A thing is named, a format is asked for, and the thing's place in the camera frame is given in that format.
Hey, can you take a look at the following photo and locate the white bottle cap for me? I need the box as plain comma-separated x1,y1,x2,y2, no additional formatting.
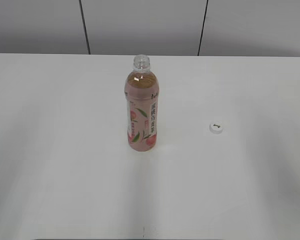
209,121,224,135

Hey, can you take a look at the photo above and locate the pink peach tea bottle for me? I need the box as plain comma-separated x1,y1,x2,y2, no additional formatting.
124,54,160,152

